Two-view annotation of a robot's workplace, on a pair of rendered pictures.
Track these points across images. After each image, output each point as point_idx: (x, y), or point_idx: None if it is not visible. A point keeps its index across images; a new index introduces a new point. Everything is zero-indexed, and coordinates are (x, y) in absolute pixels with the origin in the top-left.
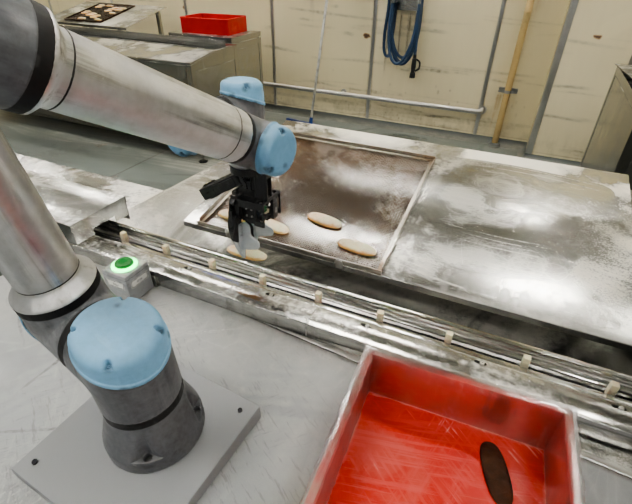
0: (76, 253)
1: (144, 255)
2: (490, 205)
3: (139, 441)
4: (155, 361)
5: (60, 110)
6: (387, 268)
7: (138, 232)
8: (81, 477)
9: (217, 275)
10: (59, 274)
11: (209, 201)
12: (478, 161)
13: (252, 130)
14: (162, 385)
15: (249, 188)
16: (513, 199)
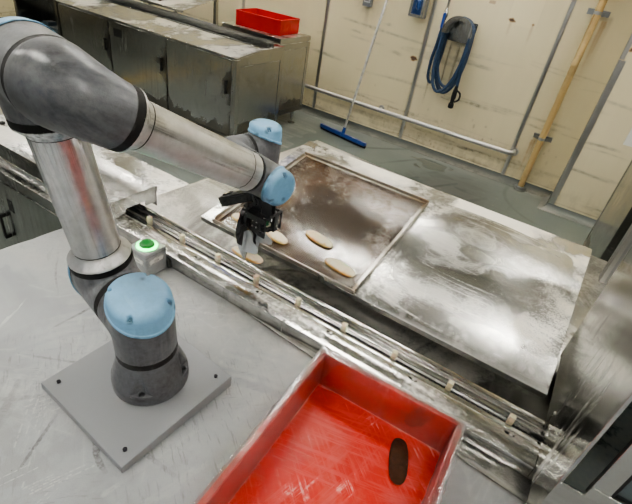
0: None
1: (163, 240)
2: (463, 253)
3: (138, 380)
4: (162, 323)
5: (138, 151)
6: (360, 289)
7: (162, 218)
8: (90, 399)
9: (220, 268)
10: (106, 249)
11: None
12: (466, 212)
13: (262, 171)
14: (163, 342)
15: (258, 205)
16: (484, 251)
